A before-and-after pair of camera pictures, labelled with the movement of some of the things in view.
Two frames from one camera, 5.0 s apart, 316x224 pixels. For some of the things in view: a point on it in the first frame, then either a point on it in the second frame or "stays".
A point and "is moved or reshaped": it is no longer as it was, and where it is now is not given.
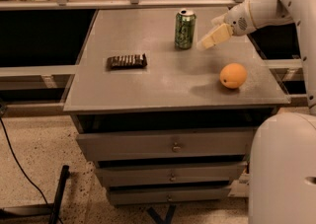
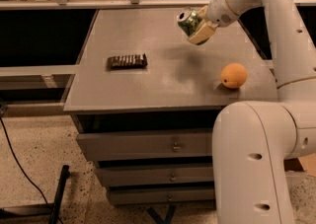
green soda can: x=185 y=29 is moved or reshaped
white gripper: x=239 y=21 to x=218 y=10
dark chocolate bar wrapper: x=126 y=61 stays
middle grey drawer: x=166 y=176 stays
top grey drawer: x=169 y=145 stays
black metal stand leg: x=54 y=214 stays
